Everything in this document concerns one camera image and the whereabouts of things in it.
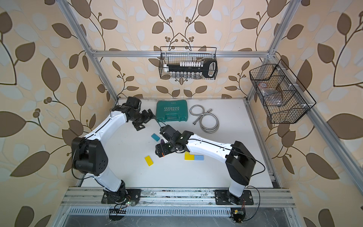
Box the clear plastic bag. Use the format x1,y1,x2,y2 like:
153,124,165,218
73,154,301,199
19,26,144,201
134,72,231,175
258,82,283,106

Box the short yellow block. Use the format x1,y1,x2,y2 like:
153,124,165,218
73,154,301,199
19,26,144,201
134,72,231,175
184,152,195,160

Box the aluminium front rail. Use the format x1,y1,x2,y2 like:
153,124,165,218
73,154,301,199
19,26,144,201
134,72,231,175
61,187,296,208

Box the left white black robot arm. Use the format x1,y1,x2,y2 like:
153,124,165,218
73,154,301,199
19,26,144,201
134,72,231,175
71,104,156,204

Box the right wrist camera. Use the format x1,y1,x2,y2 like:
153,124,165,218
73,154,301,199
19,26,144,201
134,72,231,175
160,125,181,141

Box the light blue block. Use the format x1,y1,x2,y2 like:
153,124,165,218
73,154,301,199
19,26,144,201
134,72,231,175
194,155,204,161

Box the black white socket set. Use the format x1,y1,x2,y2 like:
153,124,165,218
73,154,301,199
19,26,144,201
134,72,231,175
159,59,218,79

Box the teal block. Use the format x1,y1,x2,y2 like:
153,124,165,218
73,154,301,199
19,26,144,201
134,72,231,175
151,133,160,141

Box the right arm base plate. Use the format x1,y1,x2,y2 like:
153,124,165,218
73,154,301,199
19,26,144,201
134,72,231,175
214,190,254,206

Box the right black wire basket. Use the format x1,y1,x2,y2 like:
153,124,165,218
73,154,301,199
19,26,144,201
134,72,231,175
249,60,316,124

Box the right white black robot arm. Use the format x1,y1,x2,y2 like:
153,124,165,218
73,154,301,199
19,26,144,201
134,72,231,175
155,131,257,199

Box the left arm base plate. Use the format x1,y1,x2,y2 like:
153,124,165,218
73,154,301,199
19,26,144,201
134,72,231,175
101,189,141,206

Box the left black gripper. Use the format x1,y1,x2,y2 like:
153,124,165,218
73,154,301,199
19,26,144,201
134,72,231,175
130,108,157,130

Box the green plastic tool case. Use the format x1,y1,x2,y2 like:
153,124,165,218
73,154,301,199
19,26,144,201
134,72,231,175
156,100,188,123

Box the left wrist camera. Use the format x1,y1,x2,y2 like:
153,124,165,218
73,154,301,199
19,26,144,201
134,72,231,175
124,96,141,110

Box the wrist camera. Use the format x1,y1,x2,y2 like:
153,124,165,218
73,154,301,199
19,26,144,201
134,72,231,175
124,96,141,110
160,125,181,141

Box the black wire basket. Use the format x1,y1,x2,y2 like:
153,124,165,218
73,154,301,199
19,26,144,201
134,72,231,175
249,60,316,124
158,45,218,80

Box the coiled metal shower hose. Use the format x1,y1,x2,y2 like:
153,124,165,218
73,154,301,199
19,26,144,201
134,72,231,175
189,104,220,134

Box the centre black wire basket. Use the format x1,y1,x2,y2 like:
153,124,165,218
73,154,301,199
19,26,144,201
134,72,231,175
158,45,218,80

